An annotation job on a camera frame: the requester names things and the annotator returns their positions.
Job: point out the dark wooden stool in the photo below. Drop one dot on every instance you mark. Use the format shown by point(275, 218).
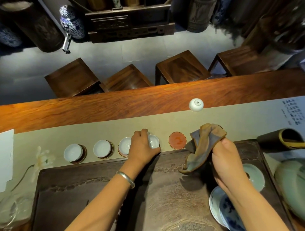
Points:
point(71, 78)
point(127, 79)
point(182, 66)
point(236, 60)

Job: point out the upturned white teacup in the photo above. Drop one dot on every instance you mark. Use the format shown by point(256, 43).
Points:
point(196, 105)

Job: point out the celadon round lid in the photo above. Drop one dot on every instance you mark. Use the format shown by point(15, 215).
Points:
point(256, 177)

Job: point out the dark round coaster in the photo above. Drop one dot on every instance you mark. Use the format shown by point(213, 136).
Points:
point(84, 154)
point(111, 150)
point(119, 154)

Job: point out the white porcelain saucer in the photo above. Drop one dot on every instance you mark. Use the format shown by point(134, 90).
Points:
point(214, 204)

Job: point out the celadon glazed vessel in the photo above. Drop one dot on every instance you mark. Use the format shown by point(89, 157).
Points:
point(292, 183)

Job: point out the white porcelain teacup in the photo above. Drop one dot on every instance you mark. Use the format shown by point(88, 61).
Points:
point(102, 148)
point(124, 146)
point(73, 152)
point(154, 141)

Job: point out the dark carved tea tray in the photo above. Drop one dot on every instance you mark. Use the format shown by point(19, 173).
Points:
point(154, 197)

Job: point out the blue and white vase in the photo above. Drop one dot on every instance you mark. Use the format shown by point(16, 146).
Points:
point(220, 12)

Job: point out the white paper sheet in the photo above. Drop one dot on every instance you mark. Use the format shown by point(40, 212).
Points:
point(6, 159)

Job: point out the blue and white round jar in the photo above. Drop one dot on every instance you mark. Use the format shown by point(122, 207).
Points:
point(8, 37)

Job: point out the person's right forearm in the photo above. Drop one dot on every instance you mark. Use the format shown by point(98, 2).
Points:
point(252, 207)

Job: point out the red round coaster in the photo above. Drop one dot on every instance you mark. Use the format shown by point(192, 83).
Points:
point(177, 140)

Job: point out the dark bamboo tube holder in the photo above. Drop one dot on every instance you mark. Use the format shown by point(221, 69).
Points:
point(269, 140)

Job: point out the large dark cylindrical jar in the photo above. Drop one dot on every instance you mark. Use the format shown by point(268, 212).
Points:
point(35, 26)

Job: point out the person's left thumb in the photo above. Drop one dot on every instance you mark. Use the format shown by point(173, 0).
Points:
point(156, 151)

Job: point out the person's left hand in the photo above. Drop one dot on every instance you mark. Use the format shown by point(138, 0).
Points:
point(139, 152)

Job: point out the blue and white bowl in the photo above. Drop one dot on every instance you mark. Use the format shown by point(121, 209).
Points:
point(230, 214)

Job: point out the person's right fingers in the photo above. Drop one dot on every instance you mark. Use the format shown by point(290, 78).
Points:
point(218, 152)

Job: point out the beige table runner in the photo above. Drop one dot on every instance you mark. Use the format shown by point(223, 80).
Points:
point(250, 116)

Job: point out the brown wooden barrel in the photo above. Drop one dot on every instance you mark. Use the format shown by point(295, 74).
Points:
point(200, 15)

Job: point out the person's left forearm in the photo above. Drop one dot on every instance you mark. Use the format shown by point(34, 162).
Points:
point(102, 204)

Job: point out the dark wooden chair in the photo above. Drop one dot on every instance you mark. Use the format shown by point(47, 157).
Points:
point(278, 28)

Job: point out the person's right hand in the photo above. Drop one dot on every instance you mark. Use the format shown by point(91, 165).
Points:
point(228, 164)

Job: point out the blue and white lidded jar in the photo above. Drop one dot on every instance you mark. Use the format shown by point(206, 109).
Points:
point(71, 22)

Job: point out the dark carved wooden cabinet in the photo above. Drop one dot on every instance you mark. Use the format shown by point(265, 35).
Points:
point(129, 23)

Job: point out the brown tea cloth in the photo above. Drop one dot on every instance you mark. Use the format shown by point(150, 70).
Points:
point(202, 145)

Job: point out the clear glass pitcher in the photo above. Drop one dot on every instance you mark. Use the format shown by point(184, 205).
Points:
point(13, 209)

